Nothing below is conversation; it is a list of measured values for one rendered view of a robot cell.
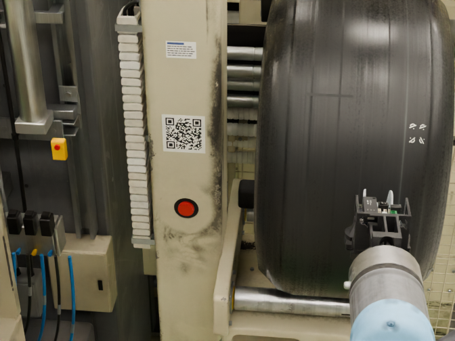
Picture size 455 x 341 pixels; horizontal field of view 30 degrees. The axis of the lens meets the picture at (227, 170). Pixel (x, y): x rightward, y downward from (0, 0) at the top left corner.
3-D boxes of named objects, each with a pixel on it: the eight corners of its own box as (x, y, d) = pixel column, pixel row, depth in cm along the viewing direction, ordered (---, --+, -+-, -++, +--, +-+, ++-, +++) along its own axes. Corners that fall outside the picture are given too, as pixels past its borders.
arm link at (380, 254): (420, 326, 105) (341, 321, 106) (416, 304, 109) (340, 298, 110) (428, 264, 101) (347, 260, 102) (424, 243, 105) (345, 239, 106)
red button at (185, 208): (177, 216, 157) (177, 203, 155) (179, 210, 159) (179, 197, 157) (193, 217, 157) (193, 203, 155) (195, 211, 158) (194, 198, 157)
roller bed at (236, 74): (184, 165, 198) (180, 48, 182) (192, 132, 211) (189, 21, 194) (269, 170, 197) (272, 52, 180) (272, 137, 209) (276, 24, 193)
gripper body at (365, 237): (409, 195, 116) (418, 240, 105) (403, 249, 119) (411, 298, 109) (353, 192, 116) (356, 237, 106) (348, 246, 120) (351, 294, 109)
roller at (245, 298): (230, 296, 163) (228, 314, 160) (230, 280, 160) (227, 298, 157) (414, 308, 160) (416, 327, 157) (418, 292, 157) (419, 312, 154)
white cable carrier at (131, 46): (133, 247, 164) (115, 17, 138) (138, 232, 168) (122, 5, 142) (156, 249, 164) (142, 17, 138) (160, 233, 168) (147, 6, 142)
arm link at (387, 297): (355, 399, 95) (346, 326, 91) (351, 331, 106) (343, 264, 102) (440, 394, 94) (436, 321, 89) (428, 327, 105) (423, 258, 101)
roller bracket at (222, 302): (212, 337, 158) (212, 297, 153) (233, 212, 191) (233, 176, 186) (230, 338, 158) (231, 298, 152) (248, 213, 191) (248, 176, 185)
